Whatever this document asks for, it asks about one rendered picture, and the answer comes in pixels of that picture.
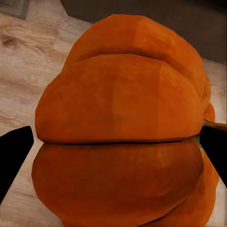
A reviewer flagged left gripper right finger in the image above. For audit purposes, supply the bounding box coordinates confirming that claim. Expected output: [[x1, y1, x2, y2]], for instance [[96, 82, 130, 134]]
[[200, 126, 227, 188]]

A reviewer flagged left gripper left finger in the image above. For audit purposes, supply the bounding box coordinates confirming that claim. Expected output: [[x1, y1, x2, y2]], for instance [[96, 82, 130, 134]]
[[0, 126, 34, 204]]

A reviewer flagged pumpkin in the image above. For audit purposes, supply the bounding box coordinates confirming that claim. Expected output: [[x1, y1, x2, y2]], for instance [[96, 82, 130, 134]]
[[31, 14, 227, 227]]

